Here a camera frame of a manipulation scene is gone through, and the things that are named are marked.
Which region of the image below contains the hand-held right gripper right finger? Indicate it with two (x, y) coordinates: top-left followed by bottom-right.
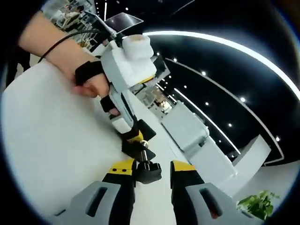
(170, 160), (256, 225)

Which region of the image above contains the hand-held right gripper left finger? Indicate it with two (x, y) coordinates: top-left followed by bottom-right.
(53, 158), (136, 225)

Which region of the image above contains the black fixed fixture clamp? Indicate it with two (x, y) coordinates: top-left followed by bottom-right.
(120, 119), (163, 185)

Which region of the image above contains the person's left hand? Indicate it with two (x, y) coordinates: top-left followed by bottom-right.
(72, 60), (120, 118)

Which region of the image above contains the dark overhead monitor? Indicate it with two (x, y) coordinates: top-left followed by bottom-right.
(104, 12), (144, 36)

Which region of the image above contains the low white storage box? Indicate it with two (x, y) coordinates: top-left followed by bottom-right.
(185, 138), (238, 186)

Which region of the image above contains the potted green plant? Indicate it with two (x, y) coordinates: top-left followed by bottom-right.
(236, 190), (280, 221)

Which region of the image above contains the tall white storage box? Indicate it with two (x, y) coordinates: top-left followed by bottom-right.
(161, 100), (209, 153)

